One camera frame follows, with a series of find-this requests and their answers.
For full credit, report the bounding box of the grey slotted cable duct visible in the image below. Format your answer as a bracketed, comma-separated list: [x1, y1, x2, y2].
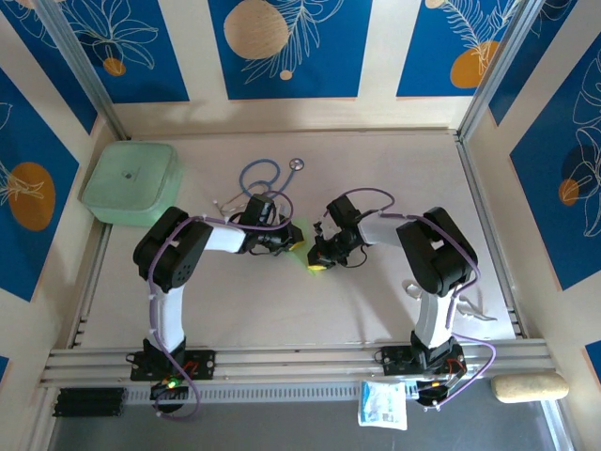
[124, 381, 419, 405]

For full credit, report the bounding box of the black ribbed box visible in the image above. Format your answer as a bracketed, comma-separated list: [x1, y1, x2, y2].
[53, 387, 128, 418]

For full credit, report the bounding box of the aluminium frame post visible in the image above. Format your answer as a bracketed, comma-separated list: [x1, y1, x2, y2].
[457, 0, 546, 142]
[35, 0, 128, 140]

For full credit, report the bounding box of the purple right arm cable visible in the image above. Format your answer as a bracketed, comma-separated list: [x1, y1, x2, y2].
[345, 187, 499, 409]

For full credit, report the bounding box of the white blue plastic packet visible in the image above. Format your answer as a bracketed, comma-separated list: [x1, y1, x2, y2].
[358, 380, 408, 430]

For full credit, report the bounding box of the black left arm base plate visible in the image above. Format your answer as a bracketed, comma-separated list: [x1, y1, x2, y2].
[130, 350, 217, 381]

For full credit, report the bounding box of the blue stethoscope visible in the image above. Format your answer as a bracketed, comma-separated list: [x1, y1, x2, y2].
[211, 157, 306, 213]

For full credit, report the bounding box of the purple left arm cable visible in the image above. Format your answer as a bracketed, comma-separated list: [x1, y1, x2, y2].
[145, 190, 295, 420]

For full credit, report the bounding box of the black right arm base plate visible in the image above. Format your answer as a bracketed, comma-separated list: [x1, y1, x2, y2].
[375, 345, 466, 377]

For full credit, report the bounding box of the aluminium cross rail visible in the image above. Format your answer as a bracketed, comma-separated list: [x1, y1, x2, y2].
[39, 340, 550, 389]

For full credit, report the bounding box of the mint green zip case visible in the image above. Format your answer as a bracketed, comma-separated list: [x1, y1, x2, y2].
[78, 140, 185, 229]

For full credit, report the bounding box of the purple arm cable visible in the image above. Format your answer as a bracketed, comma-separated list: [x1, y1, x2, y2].
[145, 190, 295, 420]
[345, 187, 499, 409]

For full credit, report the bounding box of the aluminium side rail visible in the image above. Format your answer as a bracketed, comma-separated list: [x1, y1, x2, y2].
[69, 220, 114, 350]
[454, 131, 526, 339]

